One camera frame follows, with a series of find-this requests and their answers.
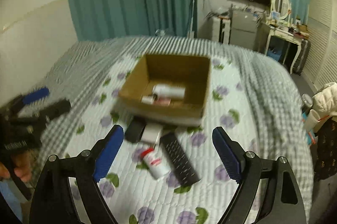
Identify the black rectangular box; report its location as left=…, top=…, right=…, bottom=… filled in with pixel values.
left=124, top=117, right=146, bottom=144

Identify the white box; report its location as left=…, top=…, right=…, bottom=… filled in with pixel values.
left=140, top=123, right=163, bottom=145

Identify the black remote control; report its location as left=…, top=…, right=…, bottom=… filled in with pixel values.
left=160, top=133, right=200, bottom=187

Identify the white bottle red cap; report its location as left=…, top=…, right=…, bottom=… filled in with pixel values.
left=140, top=148, right=170, bottom=180

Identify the white hair dryer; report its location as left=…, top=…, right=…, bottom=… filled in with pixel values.
left=152, top=84, right=186, bottom=100

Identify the person's left hand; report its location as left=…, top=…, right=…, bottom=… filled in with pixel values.
left=0, top=151, right=32, bottom=182

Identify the grey checkered bed cover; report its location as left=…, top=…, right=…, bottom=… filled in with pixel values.
left=31, top=35, right=315, bottom=224

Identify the white floral quilted mat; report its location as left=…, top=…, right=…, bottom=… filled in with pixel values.
left=64, top=55, right=261, bottom=223

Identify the white small jar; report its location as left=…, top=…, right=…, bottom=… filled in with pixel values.
left=141, top=96, right=155, bottom=105

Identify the white puffy jacket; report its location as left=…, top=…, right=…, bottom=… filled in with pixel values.
left=312, top=82, right=337, bottom=118

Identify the red patterned pouch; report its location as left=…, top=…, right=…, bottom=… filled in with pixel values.
left=152, top=97, right=171, bottom=106

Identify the brown cardboard box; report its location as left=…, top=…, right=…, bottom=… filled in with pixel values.
left=118, top=54, right=211, bottom=126

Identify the dark suitcase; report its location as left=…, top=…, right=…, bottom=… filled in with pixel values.
left=292, top=39, right=311, bottom=75

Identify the blue waste basket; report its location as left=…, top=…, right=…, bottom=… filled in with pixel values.
left=267, top=48, right=282, bottom=61

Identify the white upright vacuum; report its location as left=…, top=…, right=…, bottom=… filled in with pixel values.
left=187, top=0, right=195, bottom=39

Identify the white louvered wardrobe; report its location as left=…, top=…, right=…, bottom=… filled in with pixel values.
left=303, top=0, right=337, bottom=89

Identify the white dressing table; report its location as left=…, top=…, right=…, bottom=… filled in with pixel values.
left=262, top=23, right=302, bottom=74

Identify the silver small fridge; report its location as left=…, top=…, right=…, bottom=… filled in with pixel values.
left=229, top=9, right=258, bottom=51

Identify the white suitcase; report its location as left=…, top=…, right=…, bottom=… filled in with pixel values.
left=210, top=16, right=231, bottom=44

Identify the oval white mirror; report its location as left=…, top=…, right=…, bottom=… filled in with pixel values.
left=271, top=0, right=292, bottom=20

